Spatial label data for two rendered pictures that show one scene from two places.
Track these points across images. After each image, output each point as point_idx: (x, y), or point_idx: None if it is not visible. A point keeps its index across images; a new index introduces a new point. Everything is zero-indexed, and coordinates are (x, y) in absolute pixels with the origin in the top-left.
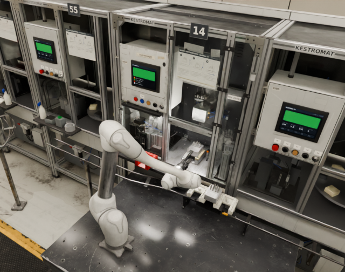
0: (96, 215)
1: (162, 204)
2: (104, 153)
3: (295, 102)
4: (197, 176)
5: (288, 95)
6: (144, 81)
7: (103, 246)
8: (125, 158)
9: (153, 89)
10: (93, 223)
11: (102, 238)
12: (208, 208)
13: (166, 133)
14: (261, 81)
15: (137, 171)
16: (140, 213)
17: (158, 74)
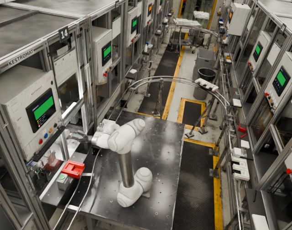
0: (141, 191)
1: (100, 169)
2: (129, 152)
3: (103, 44)
4: (111, 121)
5: (101, 43)
6: (46, 113)
7: (149, 193)
8: (66, 191)
9: (54, 112)
10: (131, 211)
11: (142, 198)
12: None
13: (65, 136)
14: (92, 44)
15: None
16: (113, 180)
17: (52, 95)
